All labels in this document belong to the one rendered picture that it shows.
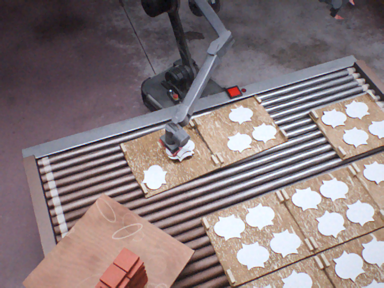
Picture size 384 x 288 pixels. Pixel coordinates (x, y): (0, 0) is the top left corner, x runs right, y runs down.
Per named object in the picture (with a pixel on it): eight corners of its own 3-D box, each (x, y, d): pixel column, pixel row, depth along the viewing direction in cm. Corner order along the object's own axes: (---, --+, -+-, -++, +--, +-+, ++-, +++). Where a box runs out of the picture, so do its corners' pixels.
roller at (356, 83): (42, 178, 226) (40, 173, 222) (359, 81, 277) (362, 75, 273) (44, 186, 224) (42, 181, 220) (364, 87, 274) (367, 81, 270)
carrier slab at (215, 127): (191, 120, 247) (191, 118, 246) (254, 98, 259) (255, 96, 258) (221, 168, 229) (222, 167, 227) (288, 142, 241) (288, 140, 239)
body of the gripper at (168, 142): (172, 152, 217) (172, 143, 211) (159, 139, 221) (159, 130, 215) (182, 146, 220) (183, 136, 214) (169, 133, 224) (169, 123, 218)
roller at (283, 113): (44, 186, 224) (42, 181, 220) (364, 87, 274) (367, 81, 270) (46, 194, 221) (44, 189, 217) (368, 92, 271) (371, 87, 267)
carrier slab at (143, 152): (119, 147, 234) (119, 145, 233) (188, 120, 247) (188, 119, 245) (146, 199, 216) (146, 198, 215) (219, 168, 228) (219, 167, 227)
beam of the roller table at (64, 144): (23, 155, 236) (20, 149, 232) (349, 61, 290) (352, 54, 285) (27, 168, 232) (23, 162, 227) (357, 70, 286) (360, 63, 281)
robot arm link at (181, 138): (184, 116, 217) (178, 111, 210) (200, 131, 213) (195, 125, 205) (168, 135, 217) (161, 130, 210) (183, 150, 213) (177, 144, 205)
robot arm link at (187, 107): (217, 50, 223) (211, 39, 213) (227, 53, 221) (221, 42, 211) (178, 125, 218) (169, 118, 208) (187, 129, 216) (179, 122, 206)
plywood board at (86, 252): (23, 284, 179) (22, 283, 178) (103, 195, 205) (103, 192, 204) (120, 359, 164) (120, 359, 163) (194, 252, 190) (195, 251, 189)
